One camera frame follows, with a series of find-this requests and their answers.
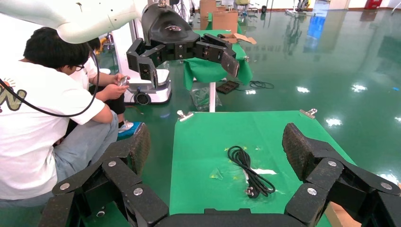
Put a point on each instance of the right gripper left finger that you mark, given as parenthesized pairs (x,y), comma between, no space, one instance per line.
(119,175)

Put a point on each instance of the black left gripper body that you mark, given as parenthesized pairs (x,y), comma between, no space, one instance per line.
(166,28)

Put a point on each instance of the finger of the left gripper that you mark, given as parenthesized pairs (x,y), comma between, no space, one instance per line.
(216,51)
(144,62)

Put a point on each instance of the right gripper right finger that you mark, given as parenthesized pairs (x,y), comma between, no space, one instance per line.
(332,175)

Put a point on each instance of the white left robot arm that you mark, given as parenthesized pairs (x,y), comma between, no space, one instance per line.
(94,18)

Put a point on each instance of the flat open cardboard box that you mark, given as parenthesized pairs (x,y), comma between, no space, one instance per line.
(238,38)

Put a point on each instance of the large closed cardboard box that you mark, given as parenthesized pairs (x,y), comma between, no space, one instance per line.
(225,21)

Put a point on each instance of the tall narrow cardboard box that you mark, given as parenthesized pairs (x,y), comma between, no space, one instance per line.
(206,12)

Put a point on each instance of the open brown cardboard box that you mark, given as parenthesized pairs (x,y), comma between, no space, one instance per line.
(340,216)

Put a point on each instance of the small table with green cloth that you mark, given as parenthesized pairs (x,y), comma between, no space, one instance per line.
(203,70)

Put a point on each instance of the white robot with black wheel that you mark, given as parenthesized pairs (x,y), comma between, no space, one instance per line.
(163,81)

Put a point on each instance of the handheld smartphone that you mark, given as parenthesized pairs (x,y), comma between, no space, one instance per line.
(122,81)

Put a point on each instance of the black power strip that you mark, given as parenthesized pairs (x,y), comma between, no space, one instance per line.
(227,87)

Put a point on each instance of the clear plastic bag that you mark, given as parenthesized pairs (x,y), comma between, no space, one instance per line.
(202,98)

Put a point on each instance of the seated person black trousers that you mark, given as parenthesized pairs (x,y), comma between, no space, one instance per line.
(83,73)

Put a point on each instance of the silver binder clip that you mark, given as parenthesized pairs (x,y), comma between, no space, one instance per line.
(184,116)
(308,113)

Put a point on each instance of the green tablecloth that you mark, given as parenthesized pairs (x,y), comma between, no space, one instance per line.
(203,141)

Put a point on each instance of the seated person with glasses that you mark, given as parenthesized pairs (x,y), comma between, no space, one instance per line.
(31,141)

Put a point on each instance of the crumpled clear green scrap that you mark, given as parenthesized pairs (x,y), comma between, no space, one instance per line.
(216,174)

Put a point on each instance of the red cabinet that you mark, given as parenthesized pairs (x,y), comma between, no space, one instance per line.
(372,3)

